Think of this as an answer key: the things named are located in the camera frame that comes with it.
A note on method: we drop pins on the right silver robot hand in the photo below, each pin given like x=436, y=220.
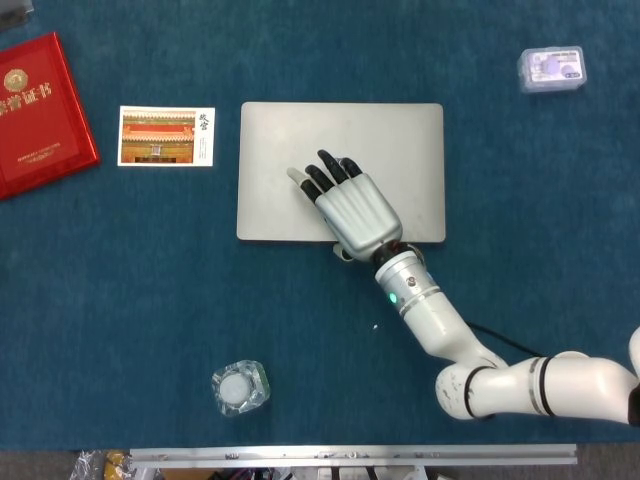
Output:
x=360, y=215

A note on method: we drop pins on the silver Apple laptop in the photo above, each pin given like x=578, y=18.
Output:
x=270, y=200

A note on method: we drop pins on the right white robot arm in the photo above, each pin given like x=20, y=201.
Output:
x=435, y=315

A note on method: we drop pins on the clear glass ashtray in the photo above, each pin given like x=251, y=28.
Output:
x=235, y=389

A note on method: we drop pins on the palace photo postcard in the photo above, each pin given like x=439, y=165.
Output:
x=160, y=137

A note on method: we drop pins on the teal felt table cloth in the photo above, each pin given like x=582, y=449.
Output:
x=150, y=280

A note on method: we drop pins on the red certificate folder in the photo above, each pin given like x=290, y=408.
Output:
x=40, y=125

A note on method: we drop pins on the yellow packet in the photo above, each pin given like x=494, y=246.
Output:
x=116, y=467

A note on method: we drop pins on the crinkled clear plastic bag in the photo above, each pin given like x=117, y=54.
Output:
x=87, y=465

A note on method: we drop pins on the grey plastic object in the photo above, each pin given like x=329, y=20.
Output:
x=12, y=12

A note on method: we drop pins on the aluminium profile rail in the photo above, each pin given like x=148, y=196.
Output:
x=350, y=455

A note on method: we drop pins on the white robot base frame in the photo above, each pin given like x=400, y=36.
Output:
x=350, y=472

